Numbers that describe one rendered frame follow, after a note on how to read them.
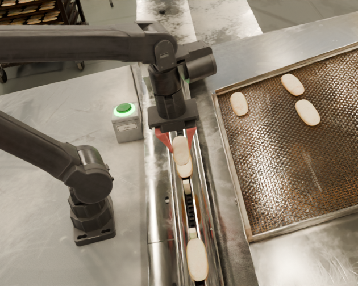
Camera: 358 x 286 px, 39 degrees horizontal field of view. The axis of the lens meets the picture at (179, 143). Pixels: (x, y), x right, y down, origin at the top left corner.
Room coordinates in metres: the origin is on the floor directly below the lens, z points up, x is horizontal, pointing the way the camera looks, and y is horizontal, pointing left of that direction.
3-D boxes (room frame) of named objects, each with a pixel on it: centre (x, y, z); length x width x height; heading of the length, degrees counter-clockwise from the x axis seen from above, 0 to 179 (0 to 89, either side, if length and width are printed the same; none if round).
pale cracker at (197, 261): (0.61, 0.01, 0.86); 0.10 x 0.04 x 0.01; 177
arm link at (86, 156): (0.80, 0.19, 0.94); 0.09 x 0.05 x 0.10; 104
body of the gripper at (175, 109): (0.85, 0.00, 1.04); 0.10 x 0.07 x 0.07; 87
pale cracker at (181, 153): (0.85, 0.00, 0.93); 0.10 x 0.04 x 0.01; 177
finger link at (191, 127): (0.85, -0.01, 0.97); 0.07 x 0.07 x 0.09; 87
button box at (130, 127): (1.09, 0.12, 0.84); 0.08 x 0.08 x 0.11; 87
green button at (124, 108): (1.09, 0.12, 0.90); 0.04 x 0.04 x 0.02
